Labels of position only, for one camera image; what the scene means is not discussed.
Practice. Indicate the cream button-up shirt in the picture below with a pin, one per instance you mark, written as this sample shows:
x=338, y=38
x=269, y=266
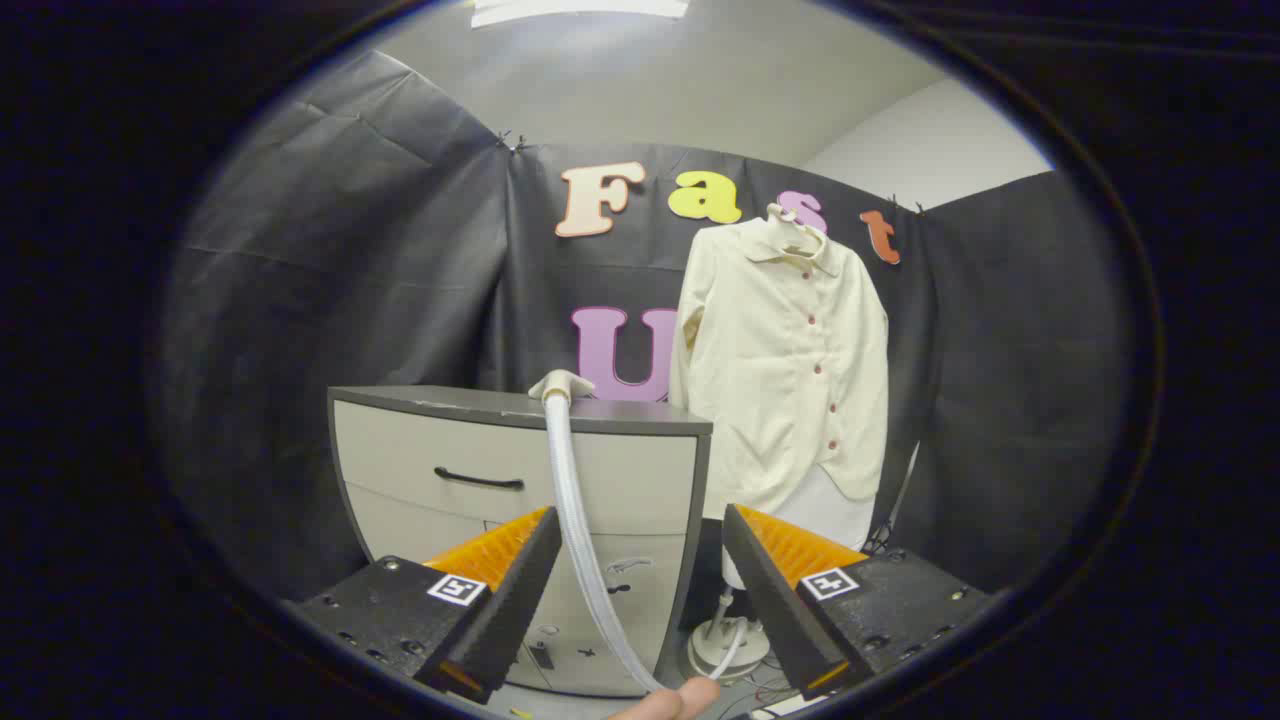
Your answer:
x=780, y=380

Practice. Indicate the grey and beige drawer cabinet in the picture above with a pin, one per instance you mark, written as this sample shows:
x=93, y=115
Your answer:
x=620, y=470

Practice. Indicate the white garment steamer base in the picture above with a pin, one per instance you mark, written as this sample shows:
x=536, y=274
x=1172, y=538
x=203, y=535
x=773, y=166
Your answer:
x=712, y=645

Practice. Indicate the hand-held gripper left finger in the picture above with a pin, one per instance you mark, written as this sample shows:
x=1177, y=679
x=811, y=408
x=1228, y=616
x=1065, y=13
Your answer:
x=510, y=620

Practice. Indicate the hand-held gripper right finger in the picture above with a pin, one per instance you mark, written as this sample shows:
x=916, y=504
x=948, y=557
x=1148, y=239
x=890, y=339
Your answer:
x=775, y=620

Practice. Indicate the ceiling light panel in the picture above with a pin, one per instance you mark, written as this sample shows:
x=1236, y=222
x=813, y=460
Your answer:
x=575, y=8

